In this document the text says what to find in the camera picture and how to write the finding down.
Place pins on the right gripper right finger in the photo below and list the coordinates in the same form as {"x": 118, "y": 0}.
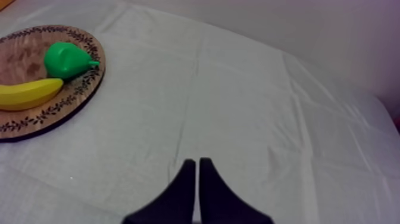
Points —
{"x": 218, "y": 203}

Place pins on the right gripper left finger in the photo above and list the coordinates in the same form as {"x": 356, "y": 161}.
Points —
{"x": 175, "y": 203}

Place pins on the green toy pear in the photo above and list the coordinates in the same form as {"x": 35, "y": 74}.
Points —
{"x": 65, "y": 61}

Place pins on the yellow toy banana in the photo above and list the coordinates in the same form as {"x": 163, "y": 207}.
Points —
{"x": 28, "y": 94}

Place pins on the round wooden board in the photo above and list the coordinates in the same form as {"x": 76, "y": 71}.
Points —
{"x": 73, "y": 90}

